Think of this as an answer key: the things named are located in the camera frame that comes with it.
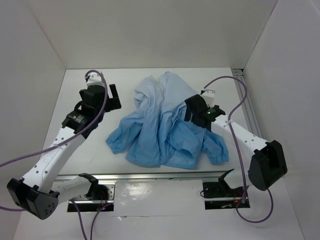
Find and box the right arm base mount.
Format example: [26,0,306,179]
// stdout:
[199,169,250,210]

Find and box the light blue zip jacket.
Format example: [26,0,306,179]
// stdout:
[106,72,229,169]

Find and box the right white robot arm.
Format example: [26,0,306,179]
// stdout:
[184,90,288,196]

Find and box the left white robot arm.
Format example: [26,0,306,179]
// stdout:
[6,70,122,220]

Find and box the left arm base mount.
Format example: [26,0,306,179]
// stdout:
[72,173,115,213]

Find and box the front aluminium rail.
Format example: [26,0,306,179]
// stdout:
[56,171,236,182]

